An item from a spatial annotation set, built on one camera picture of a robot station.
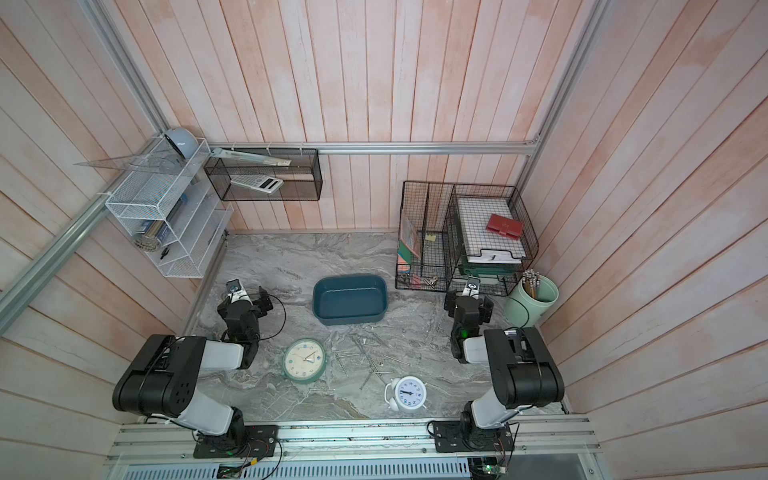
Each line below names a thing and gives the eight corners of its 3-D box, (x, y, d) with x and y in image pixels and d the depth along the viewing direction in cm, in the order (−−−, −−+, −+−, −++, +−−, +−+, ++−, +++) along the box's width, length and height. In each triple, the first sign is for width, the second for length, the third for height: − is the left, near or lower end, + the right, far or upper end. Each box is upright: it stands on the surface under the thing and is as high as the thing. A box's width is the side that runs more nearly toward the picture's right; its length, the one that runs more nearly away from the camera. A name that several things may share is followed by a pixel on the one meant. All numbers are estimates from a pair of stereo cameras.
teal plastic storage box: (310, 325, 96) (307, 318, 92) (317, 282, 107) (315, 274, 103) (388, 325, 96) (389, 317, 92) (387, 282, 107) (387, 274, 103)
